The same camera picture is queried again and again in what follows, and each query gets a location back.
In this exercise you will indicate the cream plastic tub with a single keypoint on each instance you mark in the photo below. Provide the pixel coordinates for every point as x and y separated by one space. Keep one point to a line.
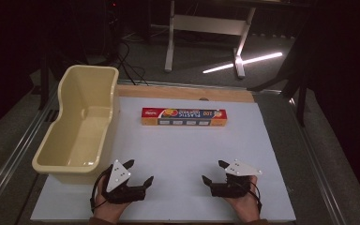
84 125

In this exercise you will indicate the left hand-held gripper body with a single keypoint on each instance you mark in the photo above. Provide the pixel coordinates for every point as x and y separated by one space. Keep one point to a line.
117 178

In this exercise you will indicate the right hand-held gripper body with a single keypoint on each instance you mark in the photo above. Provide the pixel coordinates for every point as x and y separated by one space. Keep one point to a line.
236 181

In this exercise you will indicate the dark metal stand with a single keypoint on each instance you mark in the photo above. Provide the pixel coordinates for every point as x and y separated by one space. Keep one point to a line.
43 84

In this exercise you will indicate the metal floor rail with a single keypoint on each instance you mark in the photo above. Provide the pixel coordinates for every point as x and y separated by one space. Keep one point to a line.
15 156
320 168

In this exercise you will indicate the white metal desk frame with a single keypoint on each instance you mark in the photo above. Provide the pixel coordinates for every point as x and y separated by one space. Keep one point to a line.
209 24

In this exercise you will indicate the person's right hand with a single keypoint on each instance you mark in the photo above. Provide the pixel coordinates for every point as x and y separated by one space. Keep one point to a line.
247 206

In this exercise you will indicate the red blue plastic wrap box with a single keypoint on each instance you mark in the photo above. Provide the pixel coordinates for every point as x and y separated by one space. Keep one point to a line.
184 117

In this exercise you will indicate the wooden board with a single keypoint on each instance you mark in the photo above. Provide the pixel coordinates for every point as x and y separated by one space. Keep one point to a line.
184 93

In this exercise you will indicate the person's left hand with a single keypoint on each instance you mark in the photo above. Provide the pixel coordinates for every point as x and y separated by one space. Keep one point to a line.
110 210

